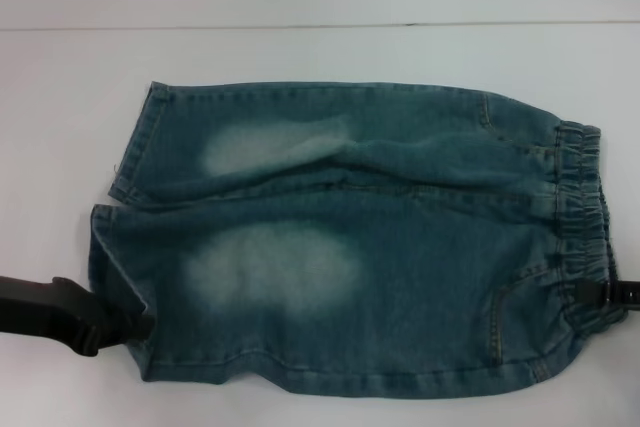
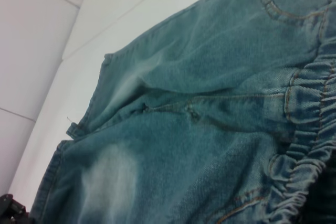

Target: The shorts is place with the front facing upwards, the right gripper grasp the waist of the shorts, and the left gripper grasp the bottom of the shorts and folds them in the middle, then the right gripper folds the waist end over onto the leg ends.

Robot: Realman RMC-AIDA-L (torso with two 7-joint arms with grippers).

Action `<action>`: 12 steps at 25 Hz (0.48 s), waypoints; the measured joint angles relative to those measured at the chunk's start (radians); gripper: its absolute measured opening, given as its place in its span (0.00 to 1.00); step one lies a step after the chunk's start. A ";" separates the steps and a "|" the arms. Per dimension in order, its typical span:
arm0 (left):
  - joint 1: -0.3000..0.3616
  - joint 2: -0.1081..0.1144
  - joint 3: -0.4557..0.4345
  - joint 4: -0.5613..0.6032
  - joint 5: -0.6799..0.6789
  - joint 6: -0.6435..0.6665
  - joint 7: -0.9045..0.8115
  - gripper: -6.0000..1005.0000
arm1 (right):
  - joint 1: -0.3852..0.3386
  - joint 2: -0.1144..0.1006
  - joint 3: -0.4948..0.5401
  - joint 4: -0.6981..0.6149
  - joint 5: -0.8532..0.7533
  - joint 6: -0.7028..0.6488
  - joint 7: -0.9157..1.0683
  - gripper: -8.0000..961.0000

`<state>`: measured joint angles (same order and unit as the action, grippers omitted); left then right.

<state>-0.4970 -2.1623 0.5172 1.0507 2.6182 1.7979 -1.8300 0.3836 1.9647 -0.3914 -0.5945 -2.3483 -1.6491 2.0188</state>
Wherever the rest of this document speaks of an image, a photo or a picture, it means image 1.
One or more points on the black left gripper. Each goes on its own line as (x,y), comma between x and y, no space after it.
(60,312)

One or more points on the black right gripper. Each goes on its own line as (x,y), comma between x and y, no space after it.
(634,294)

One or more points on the blue denim shorts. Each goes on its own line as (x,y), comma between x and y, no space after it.
(350,207)

